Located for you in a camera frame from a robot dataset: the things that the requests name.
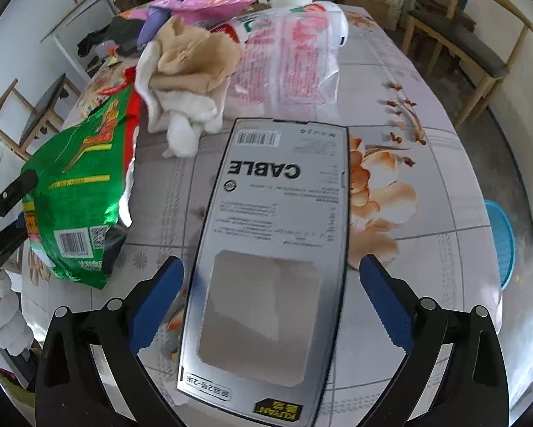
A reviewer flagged green snack bag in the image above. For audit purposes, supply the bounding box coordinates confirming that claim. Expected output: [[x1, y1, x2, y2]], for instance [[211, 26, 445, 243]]
[[22, 86, 142, 289]]

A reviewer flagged grey cable packaging box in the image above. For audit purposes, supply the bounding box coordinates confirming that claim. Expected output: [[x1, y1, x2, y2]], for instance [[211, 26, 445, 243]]
[[177, 118, 349, 426]]

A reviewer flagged white cotton glove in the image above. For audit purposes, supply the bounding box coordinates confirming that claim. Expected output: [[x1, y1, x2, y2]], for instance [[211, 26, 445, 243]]
[[134, 41, 231, 158]]

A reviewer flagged brown paper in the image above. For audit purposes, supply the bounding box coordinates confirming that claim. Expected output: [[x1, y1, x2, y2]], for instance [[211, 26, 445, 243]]
[[149, 16, 242, 95]]

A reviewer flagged clear plastic printed bag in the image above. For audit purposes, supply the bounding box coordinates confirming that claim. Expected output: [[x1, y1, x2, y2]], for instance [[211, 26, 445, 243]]
[[227, 22, 341, 110]]

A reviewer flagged blue plastic trash basket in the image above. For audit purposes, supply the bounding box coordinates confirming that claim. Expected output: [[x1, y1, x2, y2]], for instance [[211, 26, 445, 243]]
[[485, 200, 516, 289]]

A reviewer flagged white gloved hand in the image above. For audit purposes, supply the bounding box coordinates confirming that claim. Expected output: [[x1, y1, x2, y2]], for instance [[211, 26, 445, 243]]
[[0, 270, 34, 357]]

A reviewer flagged wooden chair black seat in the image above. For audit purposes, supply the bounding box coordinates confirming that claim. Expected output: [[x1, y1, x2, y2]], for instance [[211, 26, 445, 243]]
[[0, 73, 81, 161]]

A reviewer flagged white metal shelf table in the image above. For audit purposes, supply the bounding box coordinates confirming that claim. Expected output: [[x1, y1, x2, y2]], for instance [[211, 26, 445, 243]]
[[41, 0, 118, 82]]

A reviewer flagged black cloth on floor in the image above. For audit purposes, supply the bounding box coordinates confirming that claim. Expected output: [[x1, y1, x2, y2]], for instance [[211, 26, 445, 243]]
[[76, 16, 145, 58]]

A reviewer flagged pink purple snack bag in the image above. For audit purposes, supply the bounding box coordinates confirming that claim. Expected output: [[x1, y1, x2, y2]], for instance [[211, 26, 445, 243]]
[[131, 0, 256, 47]]

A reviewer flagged wooden chair dark cushion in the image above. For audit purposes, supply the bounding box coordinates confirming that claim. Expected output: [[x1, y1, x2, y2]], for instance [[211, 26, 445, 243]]
[[402, 0, 533, 127]]

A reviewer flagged white strawberry drink bottle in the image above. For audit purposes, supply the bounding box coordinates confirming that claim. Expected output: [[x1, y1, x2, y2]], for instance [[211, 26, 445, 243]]
[[211, 1, 349, 47]]

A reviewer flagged cardboard box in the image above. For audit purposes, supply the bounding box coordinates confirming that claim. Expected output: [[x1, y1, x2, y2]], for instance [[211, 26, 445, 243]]
[[337, 0, 402, 31]]

